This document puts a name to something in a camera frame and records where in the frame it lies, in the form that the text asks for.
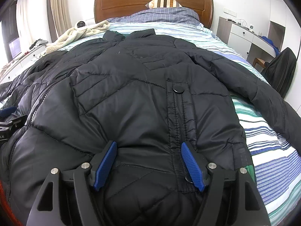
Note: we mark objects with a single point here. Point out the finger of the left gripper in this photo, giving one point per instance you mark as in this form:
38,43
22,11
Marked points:
5,112

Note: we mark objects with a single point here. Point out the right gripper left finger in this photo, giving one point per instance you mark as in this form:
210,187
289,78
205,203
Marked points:
65,197

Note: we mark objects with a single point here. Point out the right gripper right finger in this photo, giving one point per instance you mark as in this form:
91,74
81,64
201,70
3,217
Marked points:
230,196

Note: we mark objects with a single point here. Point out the black puffer jacket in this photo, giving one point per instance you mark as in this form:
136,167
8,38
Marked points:
52,136

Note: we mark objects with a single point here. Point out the white drawer cabinet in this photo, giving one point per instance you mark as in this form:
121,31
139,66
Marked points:
22,64

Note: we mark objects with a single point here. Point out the beige fleece garment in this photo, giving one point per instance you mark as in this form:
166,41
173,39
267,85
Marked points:
76,33

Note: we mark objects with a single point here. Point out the beige curtain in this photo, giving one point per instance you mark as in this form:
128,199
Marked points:
58,18

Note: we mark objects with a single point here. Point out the black garment on chair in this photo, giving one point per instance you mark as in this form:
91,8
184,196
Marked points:
280,71

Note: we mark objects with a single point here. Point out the wooden chair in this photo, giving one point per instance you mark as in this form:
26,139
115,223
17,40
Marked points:
259,64

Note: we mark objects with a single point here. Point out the brown wooden headboard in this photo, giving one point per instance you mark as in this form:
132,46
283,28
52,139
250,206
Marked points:
104,9

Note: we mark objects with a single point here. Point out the white desk with drawer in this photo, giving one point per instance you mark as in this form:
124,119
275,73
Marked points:
246,43

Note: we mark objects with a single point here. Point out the blue checked duvet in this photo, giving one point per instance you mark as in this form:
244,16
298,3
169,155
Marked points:
180,15

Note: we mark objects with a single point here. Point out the striped brown white pillow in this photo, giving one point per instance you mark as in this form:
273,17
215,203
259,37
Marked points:
163,4

